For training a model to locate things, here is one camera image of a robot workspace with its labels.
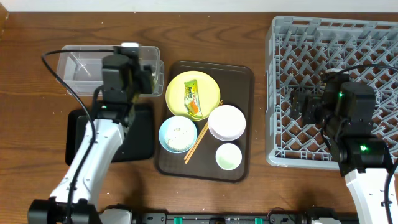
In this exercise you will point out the wooden chopstick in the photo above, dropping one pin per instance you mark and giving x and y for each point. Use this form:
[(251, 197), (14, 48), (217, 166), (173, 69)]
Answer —
[(200, 135), (199, 141)]

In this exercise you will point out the pile of rice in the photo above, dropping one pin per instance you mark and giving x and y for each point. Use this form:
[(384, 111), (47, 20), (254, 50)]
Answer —
[(179, 139)]

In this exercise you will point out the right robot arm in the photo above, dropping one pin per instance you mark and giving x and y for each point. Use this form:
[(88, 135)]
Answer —
[(344, 111)]

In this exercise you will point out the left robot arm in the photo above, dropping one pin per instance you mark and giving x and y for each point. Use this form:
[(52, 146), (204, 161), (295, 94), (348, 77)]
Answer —
[(109, 119)]

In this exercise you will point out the white cup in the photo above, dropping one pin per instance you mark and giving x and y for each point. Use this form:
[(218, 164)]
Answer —
[(228, 156)]

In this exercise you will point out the black rectangular tray bin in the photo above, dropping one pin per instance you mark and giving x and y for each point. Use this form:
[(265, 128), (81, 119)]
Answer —
[(139, 142)]

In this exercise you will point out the grey dishwasher rack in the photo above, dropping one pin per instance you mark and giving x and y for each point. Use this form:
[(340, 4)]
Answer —
[(298, 51)]

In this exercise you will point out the clear plastic waste bin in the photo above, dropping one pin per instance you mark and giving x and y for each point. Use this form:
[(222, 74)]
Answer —
[(81, 67)]

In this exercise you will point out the light blue bowl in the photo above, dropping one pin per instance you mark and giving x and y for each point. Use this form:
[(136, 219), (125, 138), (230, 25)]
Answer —
[(176, 121)]

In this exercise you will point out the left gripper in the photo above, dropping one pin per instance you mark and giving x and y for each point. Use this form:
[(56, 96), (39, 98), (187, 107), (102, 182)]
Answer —
[(147, 80)]

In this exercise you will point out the dark brown serving tray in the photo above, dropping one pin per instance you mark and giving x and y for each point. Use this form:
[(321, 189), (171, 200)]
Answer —
[(236, 84)]

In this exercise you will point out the yellow plate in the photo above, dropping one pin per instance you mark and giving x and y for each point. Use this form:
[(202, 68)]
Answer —
[(208, 91)]

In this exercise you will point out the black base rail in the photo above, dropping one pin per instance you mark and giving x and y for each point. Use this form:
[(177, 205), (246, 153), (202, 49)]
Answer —
[(233, 218)]

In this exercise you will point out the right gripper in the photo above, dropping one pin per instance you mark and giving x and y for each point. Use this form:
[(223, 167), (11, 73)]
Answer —
[(313, 102)]

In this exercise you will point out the green snack wrapper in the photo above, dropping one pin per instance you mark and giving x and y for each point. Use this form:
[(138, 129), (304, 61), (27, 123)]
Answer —
[(191, 99)]

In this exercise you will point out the pink white bowl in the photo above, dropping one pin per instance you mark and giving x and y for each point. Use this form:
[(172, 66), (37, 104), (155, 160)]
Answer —
[(226, 123)]

